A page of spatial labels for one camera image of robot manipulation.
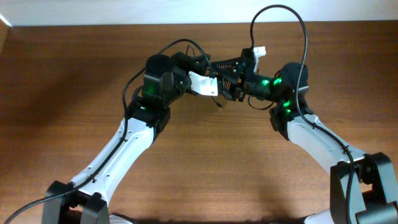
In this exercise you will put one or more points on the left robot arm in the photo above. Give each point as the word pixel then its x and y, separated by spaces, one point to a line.
pixel 86 198

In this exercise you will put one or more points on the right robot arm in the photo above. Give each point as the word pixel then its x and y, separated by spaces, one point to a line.
pixel 363 186

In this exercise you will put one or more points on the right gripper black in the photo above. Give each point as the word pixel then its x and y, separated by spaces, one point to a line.
pixel 245 68

